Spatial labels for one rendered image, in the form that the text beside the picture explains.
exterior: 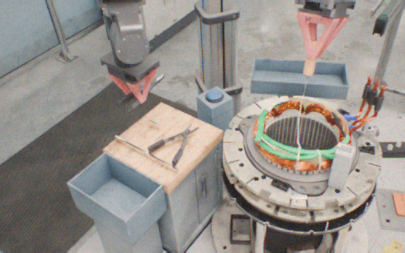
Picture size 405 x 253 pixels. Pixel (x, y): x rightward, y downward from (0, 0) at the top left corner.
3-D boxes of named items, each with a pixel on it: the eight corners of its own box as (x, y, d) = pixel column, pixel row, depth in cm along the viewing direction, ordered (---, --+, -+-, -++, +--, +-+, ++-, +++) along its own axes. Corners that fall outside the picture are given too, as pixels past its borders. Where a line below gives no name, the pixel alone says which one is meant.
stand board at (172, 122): (168, 194, 85) (167, 186, 83) (104, 156, 94) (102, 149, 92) (223, 138, 97) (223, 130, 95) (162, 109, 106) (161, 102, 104)
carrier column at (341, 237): (338, 260, 99) (354, 206, 85) (327, 255, 100) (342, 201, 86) (341, 252, 100) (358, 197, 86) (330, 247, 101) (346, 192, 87)
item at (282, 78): (329, 138, 132) (346, 62, 113) (331, 163, 124) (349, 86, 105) (250, 131, 136) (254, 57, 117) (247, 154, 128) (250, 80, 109)
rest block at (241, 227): (249, 222, 106) (249, 217, 104) (249, 241, 102) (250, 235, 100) (232, 221, 106) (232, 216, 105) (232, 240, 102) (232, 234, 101)
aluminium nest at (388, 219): (419, 233, 106) (422, 227, 104) (380, 229, 107) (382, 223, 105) (409, 195, 114) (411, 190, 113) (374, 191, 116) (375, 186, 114)
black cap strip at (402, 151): (427, 158, 124) (430, 152, 123) (375, 158, 125) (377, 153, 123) (422, 146, 128) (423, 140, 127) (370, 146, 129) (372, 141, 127)
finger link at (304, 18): (341, 60, 74) (354, 5, 70) (324, 64, 68) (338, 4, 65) (306, 52, 77) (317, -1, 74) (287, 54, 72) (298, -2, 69)
